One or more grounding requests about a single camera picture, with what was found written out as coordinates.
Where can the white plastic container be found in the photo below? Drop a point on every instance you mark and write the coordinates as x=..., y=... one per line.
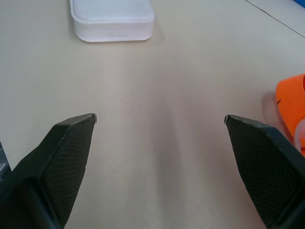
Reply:
x=112, y=17

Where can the orange fabric object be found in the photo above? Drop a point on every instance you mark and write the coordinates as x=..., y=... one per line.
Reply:
x=291, y=100

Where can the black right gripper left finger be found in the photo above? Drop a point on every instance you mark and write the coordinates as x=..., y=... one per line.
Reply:
x=54, y=167

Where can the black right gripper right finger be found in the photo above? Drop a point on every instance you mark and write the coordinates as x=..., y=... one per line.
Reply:
x=267, y=171

